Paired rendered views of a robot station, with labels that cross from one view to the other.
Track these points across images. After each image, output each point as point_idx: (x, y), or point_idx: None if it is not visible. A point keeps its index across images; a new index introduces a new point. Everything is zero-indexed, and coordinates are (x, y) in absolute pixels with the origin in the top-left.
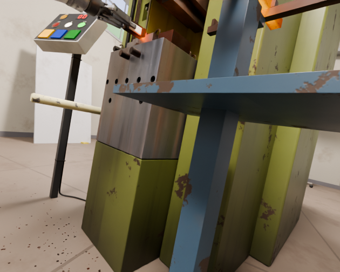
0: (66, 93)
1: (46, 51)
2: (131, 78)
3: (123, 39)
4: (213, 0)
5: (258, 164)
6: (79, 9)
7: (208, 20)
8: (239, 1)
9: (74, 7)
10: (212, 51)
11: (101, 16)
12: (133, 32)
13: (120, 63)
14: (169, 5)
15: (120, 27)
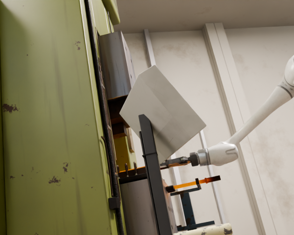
0: (169, 217)
1: (188, 140)
2: (171, 208)
3: (99, 129)
4: (129, 154)
5: None
6: (202, 165)
7: (131, 166)
8: (189, 195)
9: (206, 165)
10: (192, 208)
11: (186, 163)
12: (162, 169)
13: (165, 192)
14: (121, 134)
15: (168, 165)
